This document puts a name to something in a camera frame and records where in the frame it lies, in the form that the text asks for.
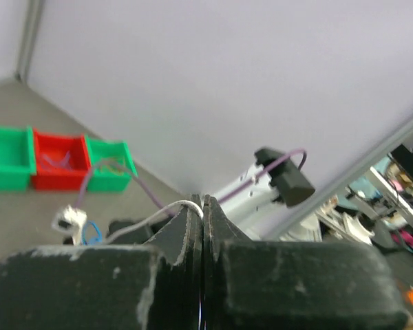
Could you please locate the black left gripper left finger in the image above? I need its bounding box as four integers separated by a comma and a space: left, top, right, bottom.
0, 207, 202, 329

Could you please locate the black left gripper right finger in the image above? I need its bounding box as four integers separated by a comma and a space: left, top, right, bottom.
202, 196, 407, 329

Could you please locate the blue wires bundle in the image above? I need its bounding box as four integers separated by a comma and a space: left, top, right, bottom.
81, 220, 103, 245

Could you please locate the white wires bundle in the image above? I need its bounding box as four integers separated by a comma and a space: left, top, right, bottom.
105, 199, 204, 245

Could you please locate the orange wire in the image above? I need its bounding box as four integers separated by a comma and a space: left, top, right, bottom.
96, 156, 128, 176

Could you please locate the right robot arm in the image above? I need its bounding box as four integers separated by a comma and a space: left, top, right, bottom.
216, 148, 315, 240

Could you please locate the green plastic bin far right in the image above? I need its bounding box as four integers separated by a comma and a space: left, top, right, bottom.
85, 135, 137, 193

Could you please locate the red plastic bin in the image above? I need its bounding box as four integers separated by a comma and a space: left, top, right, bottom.
32, 129, 90, 191

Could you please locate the green plastic bin near yellow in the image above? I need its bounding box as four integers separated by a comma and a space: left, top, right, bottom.
0, 126, 36, 191

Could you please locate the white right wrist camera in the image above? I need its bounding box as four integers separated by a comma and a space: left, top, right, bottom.
52, 205, 87, 245

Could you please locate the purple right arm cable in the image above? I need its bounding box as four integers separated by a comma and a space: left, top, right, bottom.
75, 148, 308, 218

